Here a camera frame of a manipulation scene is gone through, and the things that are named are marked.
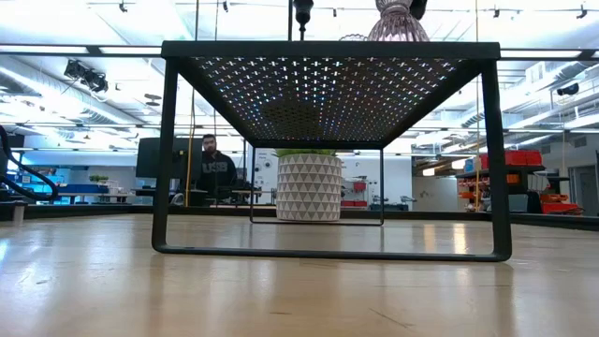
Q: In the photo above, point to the orange crates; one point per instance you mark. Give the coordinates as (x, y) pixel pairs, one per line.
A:
(557, 207)

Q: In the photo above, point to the small white post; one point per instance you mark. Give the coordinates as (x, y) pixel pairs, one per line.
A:
(18, 213)

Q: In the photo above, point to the red storage bins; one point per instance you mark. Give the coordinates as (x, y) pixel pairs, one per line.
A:
(515, 157)

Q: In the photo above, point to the person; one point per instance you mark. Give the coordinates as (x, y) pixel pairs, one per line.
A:
(216, 171)

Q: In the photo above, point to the white grey triangle-pattern plant pot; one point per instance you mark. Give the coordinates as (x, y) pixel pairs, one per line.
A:
(309, 187)

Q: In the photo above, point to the black security camera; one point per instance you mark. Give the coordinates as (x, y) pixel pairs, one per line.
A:
(570, 89)

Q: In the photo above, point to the dark storage rack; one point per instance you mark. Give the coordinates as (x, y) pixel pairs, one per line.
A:
(515, 187)

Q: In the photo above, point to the green spiky plant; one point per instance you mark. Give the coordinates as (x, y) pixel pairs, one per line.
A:
(304, 152)

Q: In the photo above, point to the black ceiling spotlight cluster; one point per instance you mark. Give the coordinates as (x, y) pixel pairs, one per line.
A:
(89, 77)

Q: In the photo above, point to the black candlestick holder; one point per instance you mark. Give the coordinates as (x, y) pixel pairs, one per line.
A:
(302, 11)
(419, 7)

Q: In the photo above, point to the pink ribbed glass candle holder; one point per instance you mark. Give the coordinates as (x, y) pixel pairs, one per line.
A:
(398, 28)

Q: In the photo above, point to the black perforated metal shelf riser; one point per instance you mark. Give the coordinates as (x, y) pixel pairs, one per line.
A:
(327, 49)

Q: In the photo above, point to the black monitor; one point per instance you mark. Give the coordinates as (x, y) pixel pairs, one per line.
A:
(147, 159)

